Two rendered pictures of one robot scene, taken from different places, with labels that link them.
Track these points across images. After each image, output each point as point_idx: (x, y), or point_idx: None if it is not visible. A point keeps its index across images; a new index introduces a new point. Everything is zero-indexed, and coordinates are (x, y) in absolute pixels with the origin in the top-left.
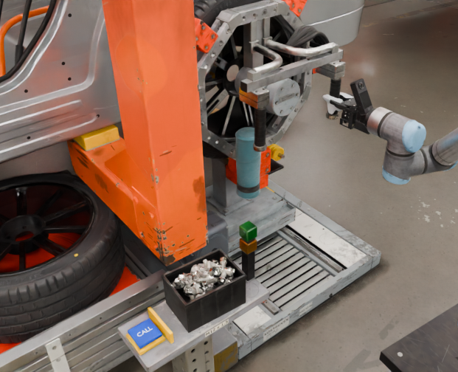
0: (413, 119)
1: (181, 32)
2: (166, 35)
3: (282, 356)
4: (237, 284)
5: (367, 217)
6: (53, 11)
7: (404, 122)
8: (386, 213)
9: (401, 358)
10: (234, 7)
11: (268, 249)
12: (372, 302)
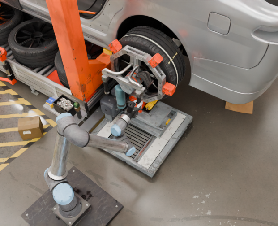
0: (118, 126)
1: (66, 43)
2: (62, 41)
3: (93, 153)
4: (65, 112)
5: (185, 170)
6: (101, 10)
7: (116, 123)
8: (191, 177)
9: (72, 171)
10: (135, 47)
11: (140, 134)
12: (128, 177)
